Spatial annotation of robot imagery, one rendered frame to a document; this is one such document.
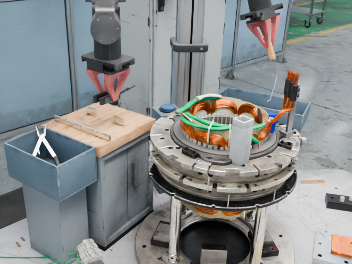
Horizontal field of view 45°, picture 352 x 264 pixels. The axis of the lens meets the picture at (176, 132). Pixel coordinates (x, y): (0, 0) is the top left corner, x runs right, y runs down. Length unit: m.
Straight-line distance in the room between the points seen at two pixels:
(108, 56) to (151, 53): 2.24
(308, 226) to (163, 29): 2.19
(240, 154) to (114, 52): 0.34
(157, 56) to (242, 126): 2.42
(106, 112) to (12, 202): 1.67
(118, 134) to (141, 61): 2.29
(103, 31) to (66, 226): 0.43
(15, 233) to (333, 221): 0.84
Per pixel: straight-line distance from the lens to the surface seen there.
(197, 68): 1.34
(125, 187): 1.06
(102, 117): 1.07
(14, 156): 0.97
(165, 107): 1.18
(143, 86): 3.28
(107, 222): 1.06
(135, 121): 1.04
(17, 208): 2.64
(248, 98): 1.29
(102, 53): 0.91
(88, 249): 1.03
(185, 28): 1.31
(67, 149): 1.00
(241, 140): 0.79
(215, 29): 3.58
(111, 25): 0.83
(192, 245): 1.10
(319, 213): 1.29
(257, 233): 0.95
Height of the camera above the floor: 1.50
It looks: 26 degrees down
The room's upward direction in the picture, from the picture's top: 2 degrees clockwise
